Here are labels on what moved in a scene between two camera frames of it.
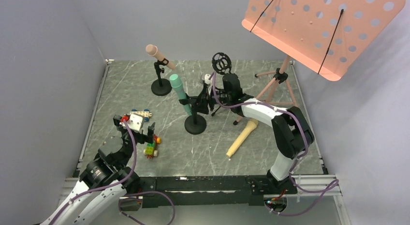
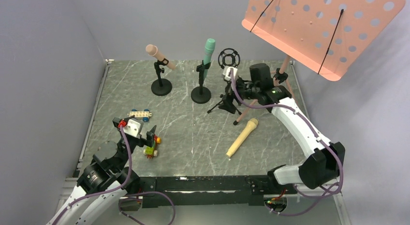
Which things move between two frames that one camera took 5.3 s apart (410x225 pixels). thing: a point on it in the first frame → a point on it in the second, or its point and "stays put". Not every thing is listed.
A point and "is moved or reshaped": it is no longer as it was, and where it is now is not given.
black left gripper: x=140 y=135 stays put
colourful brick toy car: x=150 y=150 stays put
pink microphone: x=152 y=50 stays put
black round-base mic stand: x=161 y=87 stays put
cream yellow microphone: x=252 y=124 stays put
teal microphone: x=178 y=86 → x=209 y=50
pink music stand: x=329 y=32 stays put
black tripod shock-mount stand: x=222 y=64 is moved or reshaped
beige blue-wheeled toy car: x=145 y=113 stays put
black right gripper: x=205 y=101 → x=239 y=85
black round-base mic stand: x=195 y=124 → x=201 y=95
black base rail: x=185 y=191 stays put
